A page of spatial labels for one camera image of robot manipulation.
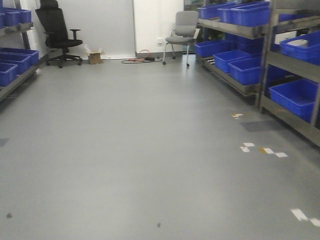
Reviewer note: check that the blue bin near right bottom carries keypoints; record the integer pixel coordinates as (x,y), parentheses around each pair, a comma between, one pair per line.
(298,96)

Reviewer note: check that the black office chair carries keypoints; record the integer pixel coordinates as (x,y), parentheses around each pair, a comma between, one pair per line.
(52,19)

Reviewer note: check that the blue bin near right middle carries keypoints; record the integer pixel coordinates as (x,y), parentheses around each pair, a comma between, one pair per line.
(304,47)

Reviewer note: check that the steel shelf rack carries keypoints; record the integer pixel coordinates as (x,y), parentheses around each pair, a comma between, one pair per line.
(286,16)
(236,58)
(17,60)

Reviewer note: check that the steel shelf rack right near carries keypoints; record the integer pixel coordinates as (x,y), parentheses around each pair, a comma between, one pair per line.
(286,16)

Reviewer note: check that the steel shelf rack left side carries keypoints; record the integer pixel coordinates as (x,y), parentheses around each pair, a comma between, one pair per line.
(17,60)

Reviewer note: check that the steel shelf rack right far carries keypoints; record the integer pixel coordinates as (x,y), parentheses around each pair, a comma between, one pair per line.
(236,58)

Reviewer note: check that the blue bin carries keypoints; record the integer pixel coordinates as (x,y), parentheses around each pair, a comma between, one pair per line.
(298,96)
(304,47)

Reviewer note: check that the grey office chair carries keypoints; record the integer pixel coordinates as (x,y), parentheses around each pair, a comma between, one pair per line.
(184,33)

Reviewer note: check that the small cardboard box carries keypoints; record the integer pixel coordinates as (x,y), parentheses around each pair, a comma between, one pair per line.
(94,56)

